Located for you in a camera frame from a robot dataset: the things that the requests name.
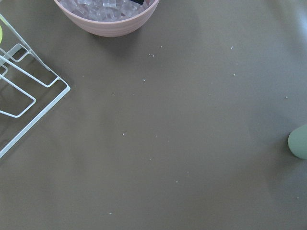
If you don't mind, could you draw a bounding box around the pink bowl with ice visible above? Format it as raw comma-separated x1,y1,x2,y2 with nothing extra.
54,0,159,37

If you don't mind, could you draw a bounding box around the green plastic cup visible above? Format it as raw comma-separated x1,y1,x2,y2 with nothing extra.
288,124,307,160

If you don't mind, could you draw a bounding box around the yellow cup on rack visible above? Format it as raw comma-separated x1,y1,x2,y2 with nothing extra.
0,26,3,44

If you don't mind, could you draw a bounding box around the white wire rack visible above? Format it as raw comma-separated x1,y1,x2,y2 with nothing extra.
0,16,71,157

